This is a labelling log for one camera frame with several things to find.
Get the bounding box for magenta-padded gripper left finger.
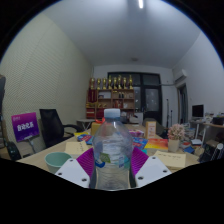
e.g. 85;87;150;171
54;147;98;189

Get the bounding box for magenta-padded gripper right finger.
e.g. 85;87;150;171
129;147;173;189

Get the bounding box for clear plastic water bottle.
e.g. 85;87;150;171
91;108;134;191

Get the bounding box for yellow paper sheet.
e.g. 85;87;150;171
64;140;89;156

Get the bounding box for colourful blue book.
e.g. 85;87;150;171
77;133;95;145
132;136;148;150

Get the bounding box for orange book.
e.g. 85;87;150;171
144;138;169;151

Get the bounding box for pink box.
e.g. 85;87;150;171
129;129;145;138

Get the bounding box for pale green cup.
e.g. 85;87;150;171
44;151;73;174

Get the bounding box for pale yellow notebook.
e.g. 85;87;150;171
152;149;187;169

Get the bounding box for small orange carton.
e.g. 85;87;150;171
144;120;158;140

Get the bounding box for yellow gift box red ribbon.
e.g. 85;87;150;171
90;120;103;136

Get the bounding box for small round side table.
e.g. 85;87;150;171
76;118;96;131

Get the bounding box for pink flowers in white pot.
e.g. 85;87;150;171
167;123;186;153

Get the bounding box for black office chair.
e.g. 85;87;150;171
39;108;83;149

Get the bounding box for black framed glass door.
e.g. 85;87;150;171
107;71;163;125

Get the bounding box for wooden shelf unit with trophies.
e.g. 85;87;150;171
85;74;136;120

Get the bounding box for dark metal stool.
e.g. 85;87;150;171
199;139;218;163

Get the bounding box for purple sign board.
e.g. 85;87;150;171
10;112;40;143

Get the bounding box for black bag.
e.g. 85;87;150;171
6;141;22;161

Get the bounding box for computer monitor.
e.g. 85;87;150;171
191;104;205;119

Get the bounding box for wooden side desk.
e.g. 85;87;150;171
189;119;224;134

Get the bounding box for white stool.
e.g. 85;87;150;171
213;143;224;161

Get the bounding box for white air conditioner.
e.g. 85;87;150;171
172;68;188;83

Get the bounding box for black suitcase tan trim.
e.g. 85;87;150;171
0;75;7;116

